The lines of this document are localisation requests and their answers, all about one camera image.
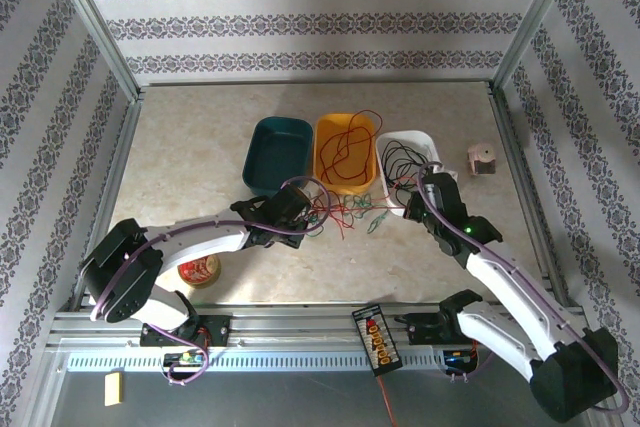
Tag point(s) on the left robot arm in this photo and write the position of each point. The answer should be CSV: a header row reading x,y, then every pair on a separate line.
x,y
200,237

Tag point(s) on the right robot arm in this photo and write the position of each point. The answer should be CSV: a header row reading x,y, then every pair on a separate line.
x,y
510,287

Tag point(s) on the white plastic bin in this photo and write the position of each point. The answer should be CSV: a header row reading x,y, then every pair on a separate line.
x,y
387,202

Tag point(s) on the teal plastic bin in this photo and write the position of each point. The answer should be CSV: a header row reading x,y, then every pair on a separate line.
x,y
275,157

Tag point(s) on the small pink object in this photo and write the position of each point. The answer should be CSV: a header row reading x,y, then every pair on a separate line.
x,y
482,159

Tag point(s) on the orange plastic bin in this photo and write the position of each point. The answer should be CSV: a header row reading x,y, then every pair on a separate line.
x,y
330,122

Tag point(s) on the round tin with red lid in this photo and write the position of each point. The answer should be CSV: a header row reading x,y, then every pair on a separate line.
x,y
202,272

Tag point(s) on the black power distribution board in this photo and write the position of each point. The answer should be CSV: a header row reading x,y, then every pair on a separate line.
x,y
377,342

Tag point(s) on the small electronics connector board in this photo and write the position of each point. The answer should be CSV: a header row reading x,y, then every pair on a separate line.
x,y
457,357
187,358

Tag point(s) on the small wooden block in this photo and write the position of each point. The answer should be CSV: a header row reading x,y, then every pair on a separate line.
x,y
114,389

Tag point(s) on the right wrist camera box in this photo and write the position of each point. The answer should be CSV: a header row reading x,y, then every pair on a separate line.
x,y
450,174

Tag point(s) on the wide aluminium base rail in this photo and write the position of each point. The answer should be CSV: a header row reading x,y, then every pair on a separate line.
x,y
300,327

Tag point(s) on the aluminium side rail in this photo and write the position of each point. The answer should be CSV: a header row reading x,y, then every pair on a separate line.
x,y
501,112
116,172

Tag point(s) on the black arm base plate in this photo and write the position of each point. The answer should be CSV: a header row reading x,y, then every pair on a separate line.
x,y
220,329
420,329

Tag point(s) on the thin aluminium table-edge rail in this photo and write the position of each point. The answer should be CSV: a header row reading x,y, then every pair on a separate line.
x,y
300,83

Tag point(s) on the aluminium frame post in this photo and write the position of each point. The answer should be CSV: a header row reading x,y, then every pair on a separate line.
x,y
100,32
532,22

